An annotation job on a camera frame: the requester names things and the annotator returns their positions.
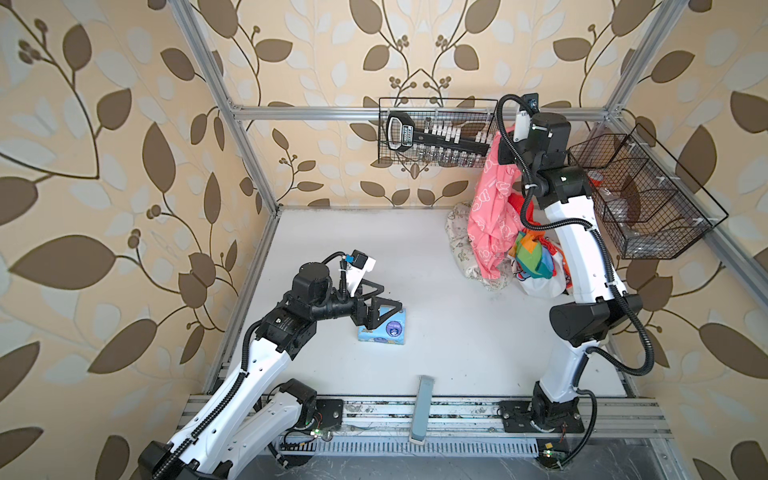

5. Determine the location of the grey blue bar block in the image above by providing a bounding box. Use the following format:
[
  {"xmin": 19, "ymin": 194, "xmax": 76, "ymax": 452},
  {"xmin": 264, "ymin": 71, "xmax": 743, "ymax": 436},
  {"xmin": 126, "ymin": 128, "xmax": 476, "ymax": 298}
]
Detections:
[{"xmin": 409, "ymin": 375, "xmax": 435, "ymax": 445}]

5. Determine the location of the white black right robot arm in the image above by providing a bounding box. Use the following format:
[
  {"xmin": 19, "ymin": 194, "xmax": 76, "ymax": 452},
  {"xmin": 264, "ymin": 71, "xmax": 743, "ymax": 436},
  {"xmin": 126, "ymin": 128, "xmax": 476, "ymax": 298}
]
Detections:
[{"xmin": 464, "ymin": 93, "xmax": 655, "ymax": 433}]

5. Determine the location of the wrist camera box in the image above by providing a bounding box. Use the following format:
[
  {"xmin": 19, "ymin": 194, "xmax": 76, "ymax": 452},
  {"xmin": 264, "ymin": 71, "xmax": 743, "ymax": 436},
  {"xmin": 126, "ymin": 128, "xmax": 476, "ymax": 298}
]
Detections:
[
  {"xmin": 513, "ymin": 93, "xmax": 539, "ymax": 142},
  {"xmin": 342, "ymin": 250, "xmax": 376, "ymax": 295}
]

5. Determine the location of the side wire basket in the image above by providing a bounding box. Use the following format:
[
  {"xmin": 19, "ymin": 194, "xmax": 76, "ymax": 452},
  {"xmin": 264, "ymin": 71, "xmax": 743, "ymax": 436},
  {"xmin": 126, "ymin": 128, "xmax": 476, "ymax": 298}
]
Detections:
[{"xmin": 569, "ymin": 124, "xmax": 728, "ymax": 260}]

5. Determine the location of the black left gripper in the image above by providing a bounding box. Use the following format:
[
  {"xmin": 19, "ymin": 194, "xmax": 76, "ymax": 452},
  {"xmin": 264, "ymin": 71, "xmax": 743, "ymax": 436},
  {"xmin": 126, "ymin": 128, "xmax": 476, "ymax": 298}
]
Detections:
[{"xmin": 308, "ymin": 276, "xmax": 401, "ymax": 332}]

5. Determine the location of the floral beige cloth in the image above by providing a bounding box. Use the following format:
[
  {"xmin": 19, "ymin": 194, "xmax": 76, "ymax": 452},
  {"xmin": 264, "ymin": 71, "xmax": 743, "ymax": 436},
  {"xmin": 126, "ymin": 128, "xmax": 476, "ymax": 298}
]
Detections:
[{"xmin": 445, "ymin": 202, "xmax": 514, "ymax": 291}]

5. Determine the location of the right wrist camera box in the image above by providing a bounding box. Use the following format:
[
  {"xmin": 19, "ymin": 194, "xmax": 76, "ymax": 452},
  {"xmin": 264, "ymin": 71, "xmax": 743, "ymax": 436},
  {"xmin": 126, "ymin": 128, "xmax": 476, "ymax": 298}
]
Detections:
[{"xmin": 513, "ymin": 93, "xmax": 539, "ymax": 142}]

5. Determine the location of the rear wire basket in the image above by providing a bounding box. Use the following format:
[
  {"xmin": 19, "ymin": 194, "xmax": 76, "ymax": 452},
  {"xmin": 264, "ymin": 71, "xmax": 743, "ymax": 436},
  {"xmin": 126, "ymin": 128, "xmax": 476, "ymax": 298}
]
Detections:
[{"xmin": 377, "ymin": 97, "xmax": 497, "ymax": 171}]

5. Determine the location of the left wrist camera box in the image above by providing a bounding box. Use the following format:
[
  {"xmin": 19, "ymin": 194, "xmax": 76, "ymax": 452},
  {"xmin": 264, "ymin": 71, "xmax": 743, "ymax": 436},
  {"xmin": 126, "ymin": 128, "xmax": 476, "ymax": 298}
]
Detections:
[{"xmin": 342, "ymin": 250, "xmax": 376, "ymax": 295}]

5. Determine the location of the white cloth with stripes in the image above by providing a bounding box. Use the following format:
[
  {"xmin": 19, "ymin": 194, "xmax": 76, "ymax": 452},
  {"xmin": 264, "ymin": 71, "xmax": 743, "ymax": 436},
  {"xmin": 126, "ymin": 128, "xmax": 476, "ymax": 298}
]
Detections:
[{"xmin": 515, "ymin": 244, "xmax": 572, "ymax": 299}]

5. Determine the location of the clear bottle red cap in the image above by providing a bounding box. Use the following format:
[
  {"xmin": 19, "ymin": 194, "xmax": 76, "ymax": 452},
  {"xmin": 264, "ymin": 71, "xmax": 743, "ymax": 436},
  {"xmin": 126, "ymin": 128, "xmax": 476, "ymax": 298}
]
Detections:
[{"xmin": 587, "ymin": 170, "xmax": 630, "ymax": 202}]

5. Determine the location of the aluminium frame rail base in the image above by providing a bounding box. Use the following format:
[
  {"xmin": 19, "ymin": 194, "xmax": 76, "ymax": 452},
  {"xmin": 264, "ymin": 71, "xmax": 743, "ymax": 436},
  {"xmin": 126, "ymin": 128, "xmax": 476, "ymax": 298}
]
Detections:
[{"xmin": 179, "ymin": 393, "xmax": 673, "ymax": 460}]

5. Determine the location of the pink patterned cloth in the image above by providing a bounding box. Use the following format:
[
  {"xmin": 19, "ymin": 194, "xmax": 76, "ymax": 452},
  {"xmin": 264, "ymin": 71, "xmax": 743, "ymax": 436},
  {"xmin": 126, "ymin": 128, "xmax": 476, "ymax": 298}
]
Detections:
[{"xmin": 467, "ymin": 133, "xmax": 523, "ymax": 280}]

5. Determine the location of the black white tool in basket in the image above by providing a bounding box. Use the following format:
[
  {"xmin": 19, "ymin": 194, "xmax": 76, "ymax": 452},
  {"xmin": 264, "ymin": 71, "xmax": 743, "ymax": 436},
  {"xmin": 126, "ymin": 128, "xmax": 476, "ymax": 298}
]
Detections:
[{"xmin": 383, "ymin": 111, "xmax": 493, "ymax": 156}]

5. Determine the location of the blue tissue pack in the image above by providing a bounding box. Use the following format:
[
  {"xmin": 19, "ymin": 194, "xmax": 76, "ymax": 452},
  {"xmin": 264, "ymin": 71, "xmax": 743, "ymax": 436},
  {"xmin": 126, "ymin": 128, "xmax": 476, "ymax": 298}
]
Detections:
[{"xmin": 357, "ymin": 310, "xmax": 406, "ymax": 345}]

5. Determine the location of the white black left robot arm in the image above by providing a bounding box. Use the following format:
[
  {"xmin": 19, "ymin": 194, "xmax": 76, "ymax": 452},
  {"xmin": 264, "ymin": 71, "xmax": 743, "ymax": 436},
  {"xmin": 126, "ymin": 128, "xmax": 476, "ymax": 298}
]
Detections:
[{"xmin": 136, "ymin": 250, "xmax": 402, "ymax": 479}]

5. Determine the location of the rainbow coloured cloth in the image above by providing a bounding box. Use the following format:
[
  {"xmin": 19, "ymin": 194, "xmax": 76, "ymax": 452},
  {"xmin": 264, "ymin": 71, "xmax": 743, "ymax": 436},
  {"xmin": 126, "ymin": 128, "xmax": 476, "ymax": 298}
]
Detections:
[{"xmin": 514, "ymin": 232, "xmax": 558, "ymax": 281}]

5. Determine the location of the red cloth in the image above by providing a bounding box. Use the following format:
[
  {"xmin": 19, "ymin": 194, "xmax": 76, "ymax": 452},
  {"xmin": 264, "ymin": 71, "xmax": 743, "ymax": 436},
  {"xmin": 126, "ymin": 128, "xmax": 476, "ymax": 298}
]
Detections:
[{"xmin": 502, "ymin": 191, "xmax": 541, "ymax": 234}]

